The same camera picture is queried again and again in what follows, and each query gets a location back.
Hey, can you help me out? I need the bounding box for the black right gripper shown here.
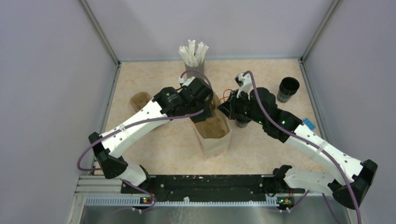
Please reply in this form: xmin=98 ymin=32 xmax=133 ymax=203
xmin=217 ymin=89 xmax=266 ymax=126

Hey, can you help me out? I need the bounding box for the single brown pulp carrier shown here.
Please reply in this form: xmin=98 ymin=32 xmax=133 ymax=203
xmin=195 ymin=104 xmax=230 ymax=139

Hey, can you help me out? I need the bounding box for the teddy bear paper bag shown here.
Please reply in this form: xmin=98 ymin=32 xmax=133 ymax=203
xmin=194 ymin=93 xmax=232 ymax=159

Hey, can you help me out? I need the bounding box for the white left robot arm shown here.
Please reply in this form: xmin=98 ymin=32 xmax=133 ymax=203
xmin=88 ymin=77 xmax=213 ymax=193

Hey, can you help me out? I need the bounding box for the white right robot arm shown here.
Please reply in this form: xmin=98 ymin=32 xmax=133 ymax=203
xmin=217 ymin=87 xmax=378 ymax=209

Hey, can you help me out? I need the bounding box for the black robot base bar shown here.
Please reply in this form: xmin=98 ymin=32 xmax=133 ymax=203
xmin=139 ymin=175 xmax=305 ymax=202

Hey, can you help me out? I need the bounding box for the white wrapped straws bundle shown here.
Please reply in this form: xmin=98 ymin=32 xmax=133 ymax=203
xmin=178 ymin=39 xmax=209 ymax=66

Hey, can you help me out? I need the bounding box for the brown pulp cup carrier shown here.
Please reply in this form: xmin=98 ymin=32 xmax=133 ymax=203
xmin=130 ymin=91 xmax=152 ymax=112

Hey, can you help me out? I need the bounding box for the black paper cup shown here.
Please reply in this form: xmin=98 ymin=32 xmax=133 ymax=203
xmin=276 ymin=77 xmax=300 ymax=103

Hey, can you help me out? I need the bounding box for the blue toy brick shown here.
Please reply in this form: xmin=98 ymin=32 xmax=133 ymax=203
xmin=302 ymin=118 xmax=316 ymax=131

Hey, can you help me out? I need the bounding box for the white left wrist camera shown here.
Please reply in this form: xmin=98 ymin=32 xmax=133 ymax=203
xmin=178 ymin=77 xmax=195 ymax=88

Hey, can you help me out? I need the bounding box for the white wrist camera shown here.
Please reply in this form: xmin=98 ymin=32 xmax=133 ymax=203
xmin=178 ymin=77 xmax=195 ymax=88
xmin=234 ymin=71 xmax=253 ymax=98

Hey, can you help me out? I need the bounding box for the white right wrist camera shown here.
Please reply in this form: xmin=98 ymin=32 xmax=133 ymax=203
xmin=234 ymin=71 xmax=253 ymax=98

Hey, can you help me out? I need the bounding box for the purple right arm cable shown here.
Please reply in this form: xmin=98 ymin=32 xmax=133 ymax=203
xmin=242 ymin=70 xmax=362 ymax=224

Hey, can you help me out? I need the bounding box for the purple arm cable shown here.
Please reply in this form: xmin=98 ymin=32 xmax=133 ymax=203
xmin=242 ymin=70 xmax=362 ymax=224
xmin=77 ymin=69 xmax=214 ymax=214

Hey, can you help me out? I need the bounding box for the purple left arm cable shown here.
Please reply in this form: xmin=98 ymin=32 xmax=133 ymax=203
xmin=77 ymin=69 xmax=214 ymax=214

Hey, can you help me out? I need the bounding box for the aluminium frame rail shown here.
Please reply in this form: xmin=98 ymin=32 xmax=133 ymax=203
xmin=66 ymin=0 xmax=120 ymax=224

